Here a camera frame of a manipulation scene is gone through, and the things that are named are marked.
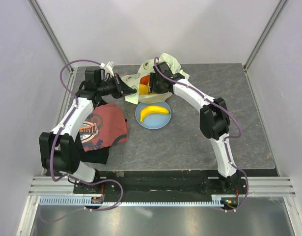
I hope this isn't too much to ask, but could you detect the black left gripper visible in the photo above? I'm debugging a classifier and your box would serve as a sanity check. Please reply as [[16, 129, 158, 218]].
[[97, 73, 136, 99]]

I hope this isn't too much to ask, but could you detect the green avocado print plastic bag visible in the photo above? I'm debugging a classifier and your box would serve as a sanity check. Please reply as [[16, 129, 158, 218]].
[[125, 53, 190, 105]]

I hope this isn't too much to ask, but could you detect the red apple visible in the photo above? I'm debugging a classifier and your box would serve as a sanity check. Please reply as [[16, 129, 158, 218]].
[[140, 75, 150, 86]]

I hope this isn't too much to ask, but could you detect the yellow banana bunch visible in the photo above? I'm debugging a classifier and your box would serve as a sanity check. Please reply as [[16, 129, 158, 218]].
[[139, 84, 156, 95]]

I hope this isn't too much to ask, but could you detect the single yellow banana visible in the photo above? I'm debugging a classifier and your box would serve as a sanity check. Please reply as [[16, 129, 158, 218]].
[[139, 105, 170, 122]]

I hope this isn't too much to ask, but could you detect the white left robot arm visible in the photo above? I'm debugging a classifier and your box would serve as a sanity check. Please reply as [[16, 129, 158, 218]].
[[39, 67, 137, 193]]

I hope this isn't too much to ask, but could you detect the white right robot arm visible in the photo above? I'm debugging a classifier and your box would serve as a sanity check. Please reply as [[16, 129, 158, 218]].
[[150, 59, 244, 194]]

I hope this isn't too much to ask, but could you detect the blue plate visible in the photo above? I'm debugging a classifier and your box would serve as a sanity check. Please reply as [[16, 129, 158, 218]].
[[135, 102, 172, 130]]

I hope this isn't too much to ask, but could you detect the red folded t-shirt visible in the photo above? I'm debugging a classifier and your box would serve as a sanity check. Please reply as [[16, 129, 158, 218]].
[[79, 103, 129, 152]]

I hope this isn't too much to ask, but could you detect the black cloth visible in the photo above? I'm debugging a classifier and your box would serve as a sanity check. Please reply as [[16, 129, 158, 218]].
[[74, 97, 130, 165]]

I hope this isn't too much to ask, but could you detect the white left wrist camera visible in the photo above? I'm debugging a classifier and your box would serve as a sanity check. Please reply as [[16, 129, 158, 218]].
[[100, 61, 115, 77]]

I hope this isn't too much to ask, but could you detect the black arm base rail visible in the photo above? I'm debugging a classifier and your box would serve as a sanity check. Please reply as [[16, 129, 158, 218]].
[[72, 169, 249, 196]]

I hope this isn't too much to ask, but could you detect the left aluminium frame post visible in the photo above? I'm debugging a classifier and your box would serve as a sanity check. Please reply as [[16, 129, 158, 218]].
[[28, 0, 70, 64]]

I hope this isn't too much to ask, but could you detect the blue slotted cable duct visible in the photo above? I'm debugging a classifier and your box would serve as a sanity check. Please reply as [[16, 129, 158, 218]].
[[39, 195, 230, 207]]

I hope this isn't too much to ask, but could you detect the aluminium corner frame post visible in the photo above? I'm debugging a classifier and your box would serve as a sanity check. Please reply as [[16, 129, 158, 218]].
[[243, 0, 289, 73]]

